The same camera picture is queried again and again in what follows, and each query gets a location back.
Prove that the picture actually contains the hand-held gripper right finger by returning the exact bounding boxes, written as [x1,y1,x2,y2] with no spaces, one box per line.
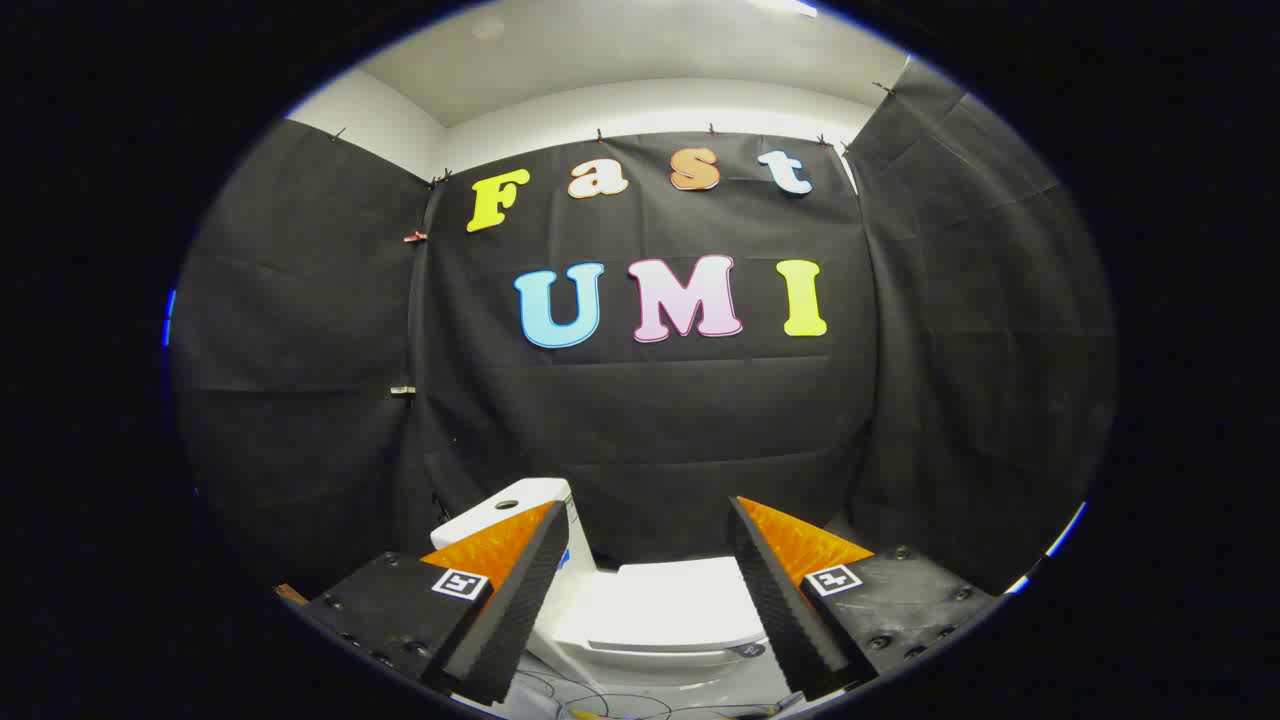
[727,495,1003,703]

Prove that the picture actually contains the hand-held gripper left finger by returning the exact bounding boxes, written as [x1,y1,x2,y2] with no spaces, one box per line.
[298,500,571,707]

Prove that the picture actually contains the white toilet lid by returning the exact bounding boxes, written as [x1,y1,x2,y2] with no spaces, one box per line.
[583,557,770,661]

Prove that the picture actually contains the white toilet tank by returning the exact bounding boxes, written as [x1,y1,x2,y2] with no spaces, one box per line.
[430,477,602,613]

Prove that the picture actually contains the black backdrop cloth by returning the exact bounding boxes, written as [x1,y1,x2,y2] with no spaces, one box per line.
[168,58,1118,601]

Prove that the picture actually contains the thin black cables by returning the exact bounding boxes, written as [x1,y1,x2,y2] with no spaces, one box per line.
[508,670,803,719]

